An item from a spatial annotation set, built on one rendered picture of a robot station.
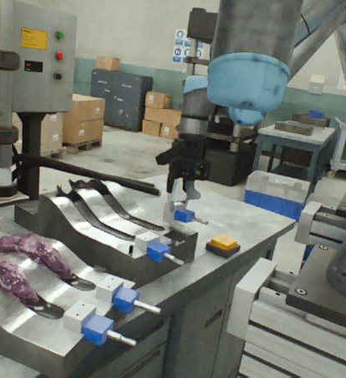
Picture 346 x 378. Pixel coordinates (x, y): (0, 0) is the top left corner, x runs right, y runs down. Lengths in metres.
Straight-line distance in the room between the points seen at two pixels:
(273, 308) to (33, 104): 1.28
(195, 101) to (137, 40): 7.53
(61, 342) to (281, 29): 0.57
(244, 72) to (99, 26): 8.77
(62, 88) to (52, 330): 1.19
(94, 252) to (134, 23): 7.80
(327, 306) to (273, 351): 0.15
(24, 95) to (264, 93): 1.35
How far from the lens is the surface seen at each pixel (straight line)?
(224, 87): 0.36
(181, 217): 1.05
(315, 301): 0.57
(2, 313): 0.76
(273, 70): 0.36
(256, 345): 0.68
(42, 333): 0.73
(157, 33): 8.31
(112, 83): 8.17
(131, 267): 0.91
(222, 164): 4.91
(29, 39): 1.63
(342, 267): 0.62
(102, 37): 9.02
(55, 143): 5.13
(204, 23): 5.01
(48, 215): 1.11
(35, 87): 1.66
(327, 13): 0.52
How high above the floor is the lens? 1.31
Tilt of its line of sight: 18 degrees down
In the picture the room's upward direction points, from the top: 8 degrees clockwise
